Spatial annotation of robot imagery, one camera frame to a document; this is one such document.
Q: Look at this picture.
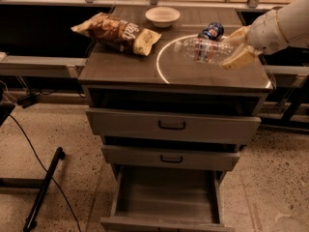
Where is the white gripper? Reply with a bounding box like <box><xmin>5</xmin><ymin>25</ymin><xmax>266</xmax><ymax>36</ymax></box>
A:
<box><xmin>222</xmin><ymin>10</ymin><xmax>288</xmax><ymax>70</ymax></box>

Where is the clear plastic water bottle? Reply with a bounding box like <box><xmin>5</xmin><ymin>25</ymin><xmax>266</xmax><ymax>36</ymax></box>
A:
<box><xmin>174</xmin><ymin>37</ymin><xmax>235</xmax><ymax>64</ymax></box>

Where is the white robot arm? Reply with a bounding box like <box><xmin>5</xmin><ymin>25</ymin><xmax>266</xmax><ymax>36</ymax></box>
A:
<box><xmin>222</xmin><ymin>0</ymin><xmax>309</xmax><ymax>69</ymax></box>

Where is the grey drawer cabinet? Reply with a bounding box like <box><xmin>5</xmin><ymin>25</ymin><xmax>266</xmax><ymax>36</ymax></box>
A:
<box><xmin>77</xmin><ymin>5</ymin><xmax>277</xmax><ymax>232</ymax></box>

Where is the grey middle drawer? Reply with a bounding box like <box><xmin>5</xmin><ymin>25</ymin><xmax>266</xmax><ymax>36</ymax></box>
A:
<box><xmin>102</xmin><ymin>145</ymin><xmax>239</xmax><ymax>171</ymax></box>

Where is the grey drawer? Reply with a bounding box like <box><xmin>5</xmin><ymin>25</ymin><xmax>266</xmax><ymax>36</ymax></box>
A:
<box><xmin>100</xmin><ymin>166</ymin><xmax>235</xmax><ymax>232</ymax></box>
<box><xmin>102</xmin><ymin>145</ymin><xmax>239</xmax><ymax>171</ymax></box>
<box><xmin>86</xmin><ymin>108</ymin><xmax>261</xmax><ymax>144</ymax></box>

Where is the grey top drawer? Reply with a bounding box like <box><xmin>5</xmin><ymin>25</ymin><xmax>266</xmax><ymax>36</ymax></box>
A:
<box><xmin>86</xmin><ymin>108</ymin><xmax>261</xmax><ymax>144</ymax></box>

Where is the grey bottom drawer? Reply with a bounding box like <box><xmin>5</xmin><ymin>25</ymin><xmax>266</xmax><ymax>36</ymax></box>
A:
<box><xmin>100</xmin><ymin>166</ymin><xmax>235</xmax><ymax>232</ymax></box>

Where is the blue soda can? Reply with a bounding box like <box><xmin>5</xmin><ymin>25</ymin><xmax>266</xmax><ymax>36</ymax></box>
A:
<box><xmin>198</xmin><ymin>22</ymin><xmax>224</xmax><ymax>41</ymax></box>

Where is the white bowl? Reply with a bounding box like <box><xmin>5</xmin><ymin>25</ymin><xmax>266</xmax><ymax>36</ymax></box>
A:
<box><xmin>145</xmin><ymin>7</ymin><xmax>181</xmax><ymax>28</ymax></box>

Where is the brown chip bag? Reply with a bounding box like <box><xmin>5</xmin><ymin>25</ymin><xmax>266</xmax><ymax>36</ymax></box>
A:
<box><xmin>71</xmin><ymin>13</ymin><xmax>161</xmax><ymax>56</ymax></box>

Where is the black stand leg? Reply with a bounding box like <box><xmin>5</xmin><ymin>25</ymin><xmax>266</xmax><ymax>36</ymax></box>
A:
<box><xmin>23</xmin><ymin>147</ymin><xmax>65</xmax><ymax>232</ymax></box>

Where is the grey left bench rail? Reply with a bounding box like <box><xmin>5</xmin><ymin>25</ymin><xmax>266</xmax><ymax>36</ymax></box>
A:
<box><xmin>0</xmin><ymin>52</ymin><xmax>87</xmax><ymax>78</ymax></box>

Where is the black floor cable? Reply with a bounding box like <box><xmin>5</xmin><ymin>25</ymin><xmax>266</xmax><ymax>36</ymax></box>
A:
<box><xmin>6</xmin><ymin>113</ymin><xmax>82</xmax><ymax>232</ymax></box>

